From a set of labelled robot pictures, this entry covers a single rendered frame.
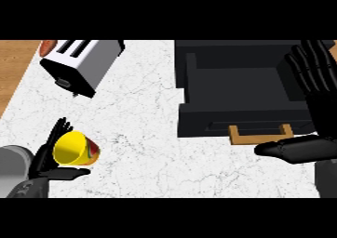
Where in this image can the orange-red rounded object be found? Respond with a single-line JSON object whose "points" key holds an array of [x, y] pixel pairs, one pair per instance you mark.
{"points": [[47, 47]]}

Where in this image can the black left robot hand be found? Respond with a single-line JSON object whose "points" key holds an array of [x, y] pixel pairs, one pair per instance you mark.
{"points": [[45, 155]]}

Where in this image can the dark grey drawer cabinet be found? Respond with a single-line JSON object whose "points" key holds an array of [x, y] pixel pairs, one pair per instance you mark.
{"points": [[239, 77]]}

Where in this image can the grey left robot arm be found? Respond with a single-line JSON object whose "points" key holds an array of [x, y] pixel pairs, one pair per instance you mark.
{"points": [[11, 173]]}

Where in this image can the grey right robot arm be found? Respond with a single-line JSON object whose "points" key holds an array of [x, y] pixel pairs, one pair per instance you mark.
{"points": [[329, 178]]}

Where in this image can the yellow cup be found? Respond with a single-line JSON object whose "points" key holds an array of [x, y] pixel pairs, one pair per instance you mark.
{"points": [[74, 148]]}

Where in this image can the white toaster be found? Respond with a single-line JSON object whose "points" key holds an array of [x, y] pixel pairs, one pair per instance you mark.
{"points": [[81, 66]]}

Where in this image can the dark grey drawer front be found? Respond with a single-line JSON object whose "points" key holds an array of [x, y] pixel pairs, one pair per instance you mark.
{"points": [[211, 122]]}

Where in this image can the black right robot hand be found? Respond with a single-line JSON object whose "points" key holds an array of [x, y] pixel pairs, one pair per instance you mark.
{"points": [[322, 93]]}

